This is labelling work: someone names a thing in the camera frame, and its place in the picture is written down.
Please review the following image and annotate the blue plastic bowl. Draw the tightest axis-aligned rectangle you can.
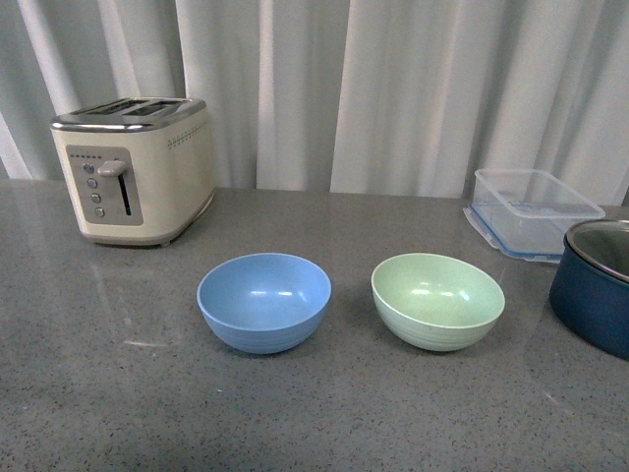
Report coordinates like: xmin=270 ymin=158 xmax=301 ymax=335
xmin=197 ymin=253 xmax=332 ymax=354

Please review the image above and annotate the green plastic bowl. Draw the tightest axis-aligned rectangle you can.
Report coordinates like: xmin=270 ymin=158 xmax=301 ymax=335
xmin=371 ymin=253 xmax=505 ymax=352

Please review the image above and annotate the white curtain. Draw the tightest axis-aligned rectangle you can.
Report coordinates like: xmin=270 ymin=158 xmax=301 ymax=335
xmin=1 ymin=1 xmax=628 ymax=206

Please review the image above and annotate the cream two-slot toaster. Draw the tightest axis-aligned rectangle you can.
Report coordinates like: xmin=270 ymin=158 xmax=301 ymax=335
xmin=50 ymin=97 xmax=215 ymax=246

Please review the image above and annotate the clear plastic food container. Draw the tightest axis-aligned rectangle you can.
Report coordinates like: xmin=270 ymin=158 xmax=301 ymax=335
xmin=464 ymin=169 xmax=605 ymax=263

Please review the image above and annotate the dark blue saucepan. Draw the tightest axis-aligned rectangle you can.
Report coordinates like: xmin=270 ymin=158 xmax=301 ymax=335
xmin=549 ymin=236 xmax=628 ymax=360

